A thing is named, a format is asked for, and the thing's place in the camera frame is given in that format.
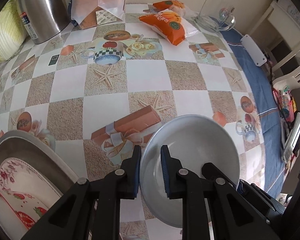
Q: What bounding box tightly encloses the white power strip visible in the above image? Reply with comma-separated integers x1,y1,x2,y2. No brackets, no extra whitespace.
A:
241,34,267,67

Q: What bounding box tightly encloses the large stainless steel pan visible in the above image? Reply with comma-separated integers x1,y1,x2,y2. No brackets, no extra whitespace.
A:
0,130,78,194

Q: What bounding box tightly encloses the pale blue wide bowl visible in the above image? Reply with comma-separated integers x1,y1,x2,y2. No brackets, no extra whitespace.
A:
140,114,240,228

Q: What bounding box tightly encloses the clear glass pitcher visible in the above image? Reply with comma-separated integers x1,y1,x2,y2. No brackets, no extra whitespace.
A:
194,0,236,33

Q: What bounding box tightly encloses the stainless steel thermos jug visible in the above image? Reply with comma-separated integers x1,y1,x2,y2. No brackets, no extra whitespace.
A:
16,0,70,44

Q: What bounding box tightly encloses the strawberry pattern bowl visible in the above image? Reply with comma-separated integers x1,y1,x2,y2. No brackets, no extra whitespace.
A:
0,190,49,239

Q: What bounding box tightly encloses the front orange snack packet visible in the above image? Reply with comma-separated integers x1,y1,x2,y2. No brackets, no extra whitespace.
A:
139,10,199,46

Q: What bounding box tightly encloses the bagged sliced bread loaf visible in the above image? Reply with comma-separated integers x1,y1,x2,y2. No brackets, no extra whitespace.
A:
68,0,126,29

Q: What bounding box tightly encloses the checkered patterned tablecloth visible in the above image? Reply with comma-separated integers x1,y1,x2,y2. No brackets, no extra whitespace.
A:
0,4,284,239

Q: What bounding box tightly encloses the white plastic chair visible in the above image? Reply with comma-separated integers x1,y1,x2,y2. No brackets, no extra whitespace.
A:
273,66,300,91

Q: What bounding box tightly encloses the rear orange snack packet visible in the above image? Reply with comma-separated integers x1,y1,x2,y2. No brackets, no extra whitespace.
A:
152,0,185,12

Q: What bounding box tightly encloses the napa cabbage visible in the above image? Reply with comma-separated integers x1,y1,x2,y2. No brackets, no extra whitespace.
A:
0,0,27,62

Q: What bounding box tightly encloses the orange snack packet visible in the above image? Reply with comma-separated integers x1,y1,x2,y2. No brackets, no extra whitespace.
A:
152,0,185,12
139,10,199,46

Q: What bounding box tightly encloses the pink floral plate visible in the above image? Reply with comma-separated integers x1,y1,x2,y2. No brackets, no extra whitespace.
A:
0,158,61,206

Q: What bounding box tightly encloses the white cabinet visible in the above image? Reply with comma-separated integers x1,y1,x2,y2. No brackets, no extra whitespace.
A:
249,0,300,71

